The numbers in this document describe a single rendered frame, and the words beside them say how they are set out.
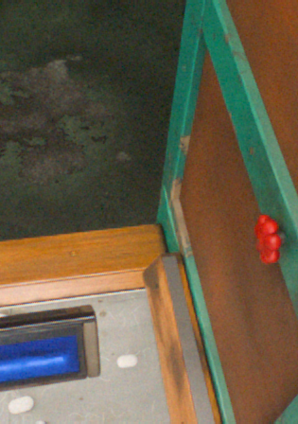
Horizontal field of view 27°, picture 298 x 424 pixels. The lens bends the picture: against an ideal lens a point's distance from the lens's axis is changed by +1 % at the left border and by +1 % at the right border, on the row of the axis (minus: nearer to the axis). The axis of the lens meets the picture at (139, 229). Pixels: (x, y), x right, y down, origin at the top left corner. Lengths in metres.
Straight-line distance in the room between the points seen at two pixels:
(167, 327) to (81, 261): 0.22
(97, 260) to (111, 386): 0.21
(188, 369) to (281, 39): 0.49
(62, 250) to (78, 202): 1.00
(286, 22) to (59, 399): 0.66
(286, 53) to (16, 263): 0.66
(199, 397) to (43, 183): 1.37
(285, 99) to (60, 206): 1.57
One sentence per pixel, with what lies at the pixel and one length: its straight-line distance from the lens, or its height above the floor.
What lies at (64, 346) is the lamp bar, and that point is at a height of 1.09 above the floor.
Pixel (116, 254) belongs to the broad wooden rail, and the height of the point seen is 0.77.
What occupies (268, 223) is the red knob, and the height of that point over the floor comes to 1.26.
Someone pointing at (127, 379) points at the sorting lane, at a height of 0.74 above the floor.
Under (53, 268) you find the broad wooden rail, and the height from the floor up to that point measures 0.76.
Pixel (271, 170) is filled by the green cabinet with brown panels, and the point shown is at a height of 1.26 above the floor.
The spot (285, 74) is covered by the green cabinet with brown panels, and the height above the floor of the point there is 1.32.
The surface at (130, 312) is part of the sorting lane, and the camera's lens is 1.05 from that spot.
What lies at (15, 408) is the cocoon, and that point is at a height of 0.76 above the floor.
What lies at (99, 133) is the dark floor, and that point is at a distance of 2.26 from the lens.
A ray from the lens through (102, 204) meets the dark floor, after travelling 2.07.
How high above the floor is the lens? 1.69
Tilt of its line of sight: 57 degrees down
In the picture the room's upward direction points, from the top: 5 degrees clockwise
